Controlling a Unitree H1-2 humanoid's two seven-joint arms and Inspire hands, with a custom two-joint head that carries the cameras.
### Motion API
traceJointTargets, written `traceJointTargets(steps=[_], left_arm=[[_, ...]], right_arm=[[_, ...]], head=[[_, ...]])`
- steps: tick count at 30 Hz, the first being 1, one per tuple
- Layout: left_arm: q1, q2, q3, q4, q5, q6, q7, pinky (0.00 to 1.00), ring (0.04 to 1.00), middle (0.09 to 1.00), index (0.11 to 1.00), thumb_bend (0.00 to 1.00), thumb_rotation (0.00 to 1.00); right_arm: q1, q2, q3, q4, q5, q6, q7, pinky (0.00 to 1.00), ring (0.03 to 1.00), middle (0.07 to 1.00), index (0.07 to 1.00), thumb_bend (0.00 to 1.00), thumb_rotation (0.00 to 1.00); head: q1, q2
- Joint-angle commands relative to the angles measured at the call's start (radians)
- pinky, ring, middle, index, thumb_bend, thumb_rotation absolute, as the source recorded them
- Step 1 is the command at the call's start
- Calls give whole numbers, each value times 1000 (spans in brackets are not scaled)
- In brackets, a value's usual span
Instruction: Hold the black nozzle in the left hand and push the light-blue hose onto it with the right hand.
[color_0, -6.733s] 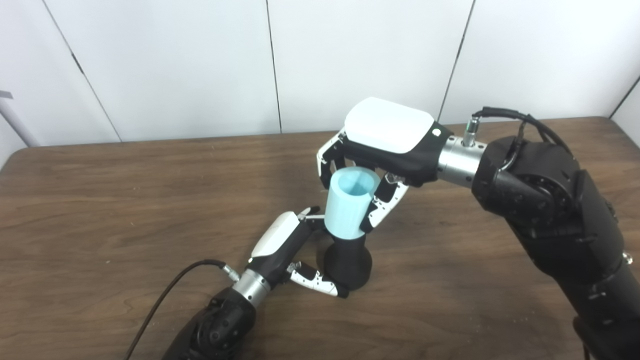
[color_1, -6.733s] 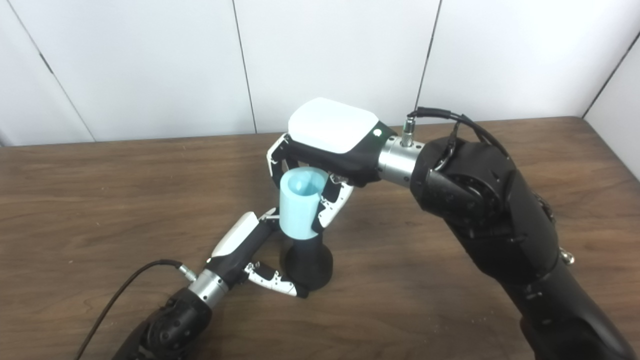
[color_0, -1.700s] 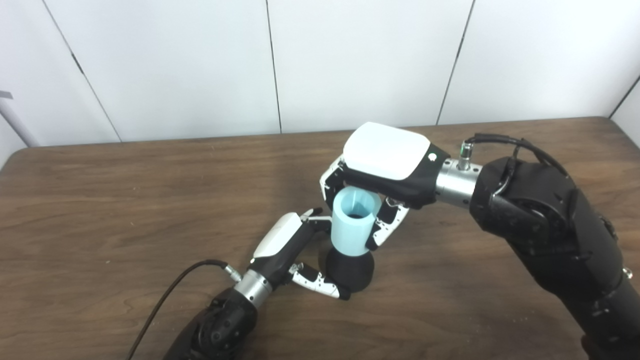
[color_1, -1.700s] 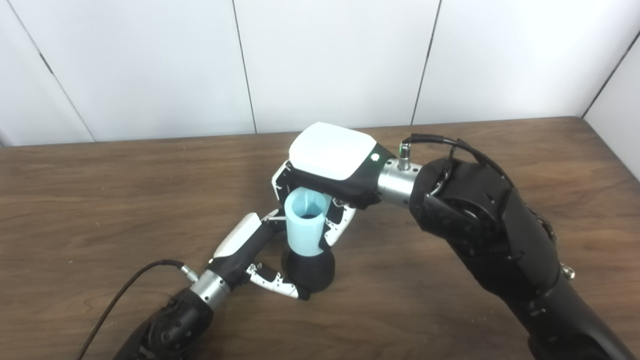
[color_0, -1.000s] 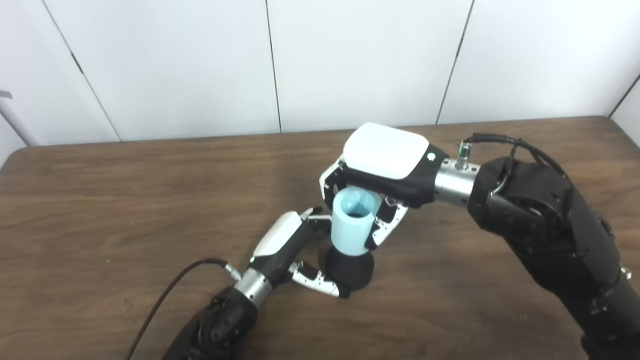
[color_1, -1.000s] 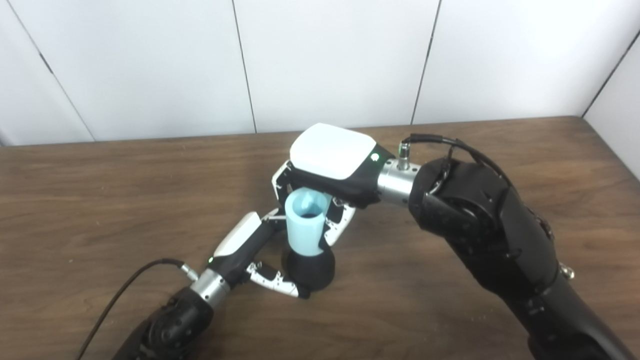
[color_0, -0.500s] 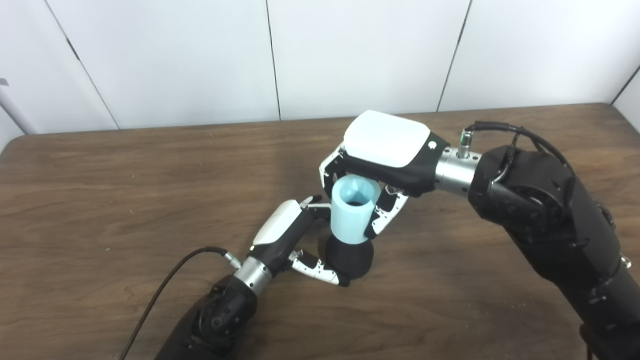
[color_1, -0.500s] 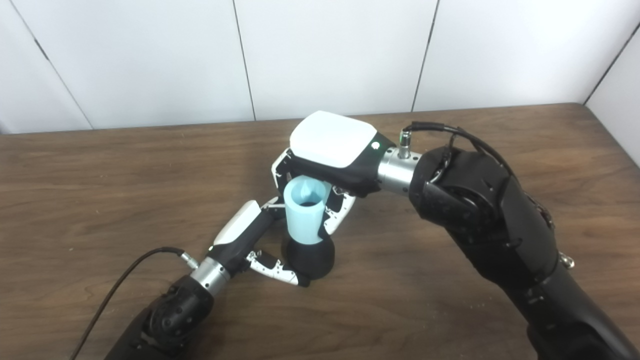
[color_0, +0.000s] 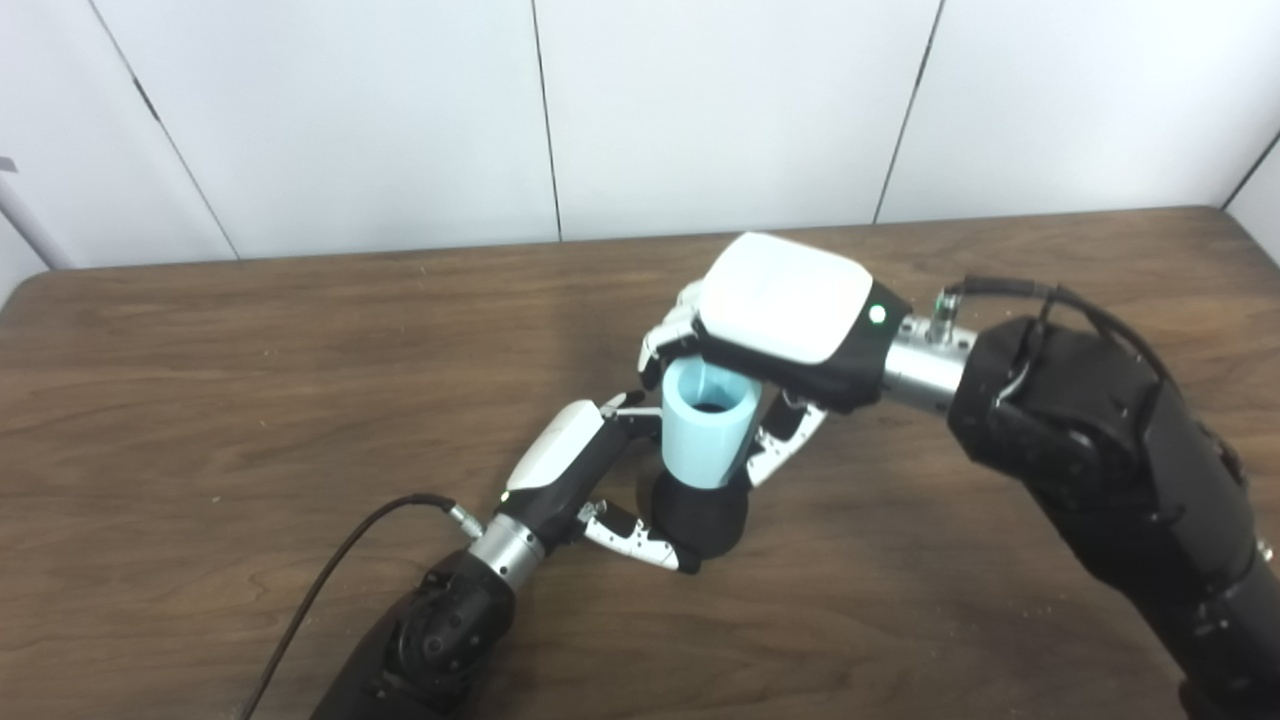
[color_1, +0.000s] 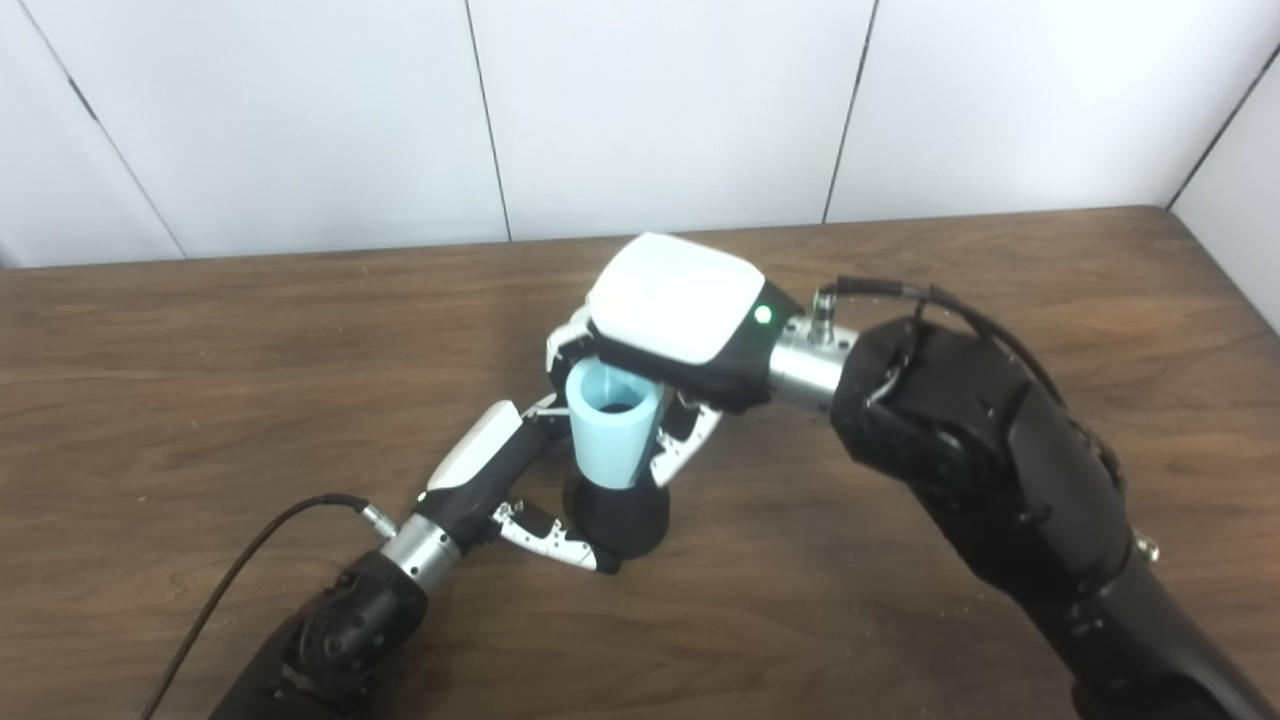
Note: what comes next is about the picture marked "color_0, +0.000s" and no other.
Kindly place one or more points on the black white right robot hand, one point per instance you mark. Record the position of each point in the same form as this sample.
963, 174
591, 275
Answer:
790, 310

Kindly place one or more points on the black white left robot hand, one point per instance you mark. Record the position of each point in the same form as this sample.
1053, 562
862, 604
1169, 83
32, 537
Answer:
560, 470

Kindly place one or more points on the black flared nozzle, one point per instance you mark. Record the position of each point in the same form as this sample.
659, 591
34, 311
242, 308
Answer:
700, 520

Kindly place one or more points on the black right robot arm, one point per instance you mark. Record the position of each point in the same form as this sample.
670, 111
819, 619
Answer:
1110, 470

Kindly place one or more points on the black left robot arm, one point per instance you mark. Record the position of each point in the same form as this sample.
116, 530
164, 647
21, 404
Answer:
430, 640

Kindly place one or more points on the white wall corner post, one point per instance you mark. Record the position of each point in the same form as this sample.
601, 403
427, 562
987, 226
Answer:
30, 225

